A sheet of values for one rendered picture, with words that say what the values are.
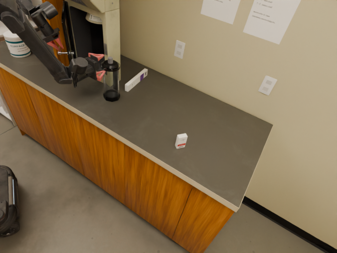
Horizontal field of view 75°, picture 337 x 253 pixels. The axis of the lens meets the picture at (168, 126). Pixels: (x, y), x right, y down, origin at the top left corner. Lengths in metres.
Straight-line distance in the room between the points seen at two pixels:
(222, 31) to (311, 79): 0.56
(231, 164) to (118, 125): 0.66
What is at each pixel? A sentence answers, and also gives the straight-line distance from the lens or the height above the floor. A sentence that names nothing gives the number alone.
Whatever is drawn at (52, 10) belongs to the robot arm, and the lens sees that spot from 1.41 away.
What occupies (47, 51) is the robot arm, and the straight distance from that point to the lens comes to 1.03.
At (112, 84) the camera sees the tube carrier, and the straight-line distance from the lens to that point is 1.36.
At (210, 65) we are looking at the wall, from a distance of 1.57.
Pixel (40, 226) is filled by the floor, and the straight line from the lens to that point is 2.09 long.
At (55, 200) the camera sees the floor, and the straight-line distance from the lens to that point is 2.16.
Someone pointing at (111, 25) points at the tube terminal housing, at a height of 1.33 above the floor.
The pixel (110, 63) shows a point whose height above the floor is 1.18.
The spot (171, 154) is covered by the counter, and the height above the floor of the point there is 0.94.
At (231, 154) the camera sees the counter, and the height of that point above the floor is 0.94.
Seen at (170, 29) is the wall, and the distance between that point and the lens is 1.64.
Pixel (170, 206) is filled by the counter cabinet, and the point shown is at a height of 0.53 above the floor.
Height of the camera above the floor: 1.83
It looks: 44 degrees down
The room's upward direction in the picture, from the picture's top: 11 degrees clockwise
